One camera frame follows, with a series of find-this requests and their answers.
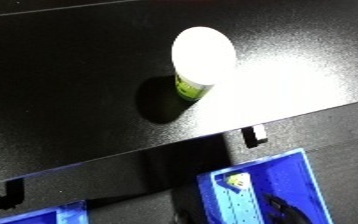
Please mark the paper cup with green band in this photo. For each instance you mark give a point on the paper cup with green band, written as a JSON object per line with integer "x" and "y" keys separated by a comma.
{"x": 204, "y": 53}
{"x": 236, "y": 180}

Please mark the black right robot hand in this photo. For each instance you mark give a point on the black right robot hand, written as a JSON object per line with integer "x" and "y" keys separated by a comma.
{"x": 285, "y": 211}

